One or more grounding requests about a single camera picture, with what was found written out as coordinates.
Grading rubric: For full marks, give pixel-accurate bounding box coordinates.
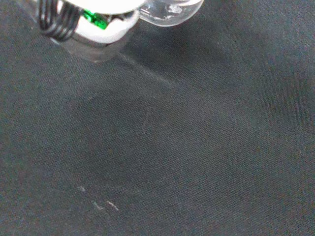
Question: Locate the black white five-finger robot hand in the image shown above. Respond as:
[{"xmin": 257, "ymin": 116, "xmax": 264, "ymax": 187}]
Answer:
[{"xmin": 36, "ymin": 0, "xmax": 149, "ymax": 62}]

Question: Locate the black bench cloth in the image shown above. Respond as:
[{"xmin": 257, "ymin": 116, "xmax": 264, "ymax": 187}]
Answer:
[{"xmin": 0, "ymin": 0, "xmax": 315, "ymax": 236}]

